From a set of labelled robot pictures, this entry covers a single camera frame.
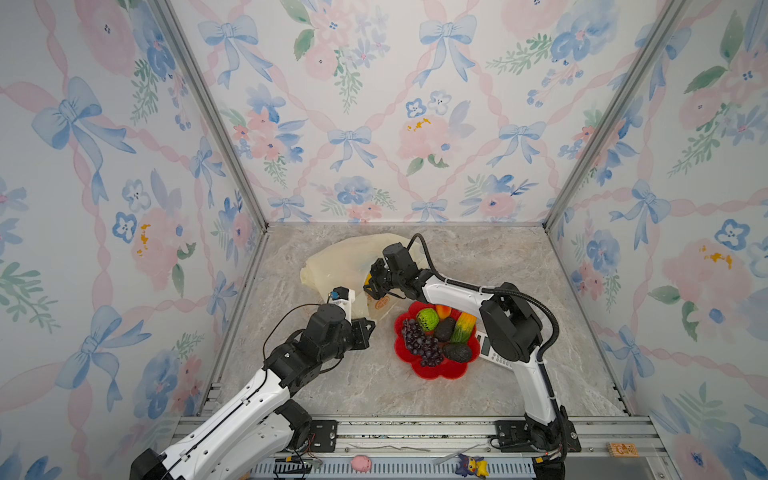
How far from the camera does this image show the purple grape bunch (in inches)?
33.6

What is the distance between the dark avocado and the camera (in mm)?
823

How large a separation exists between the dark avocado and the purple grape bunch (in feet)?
0.07
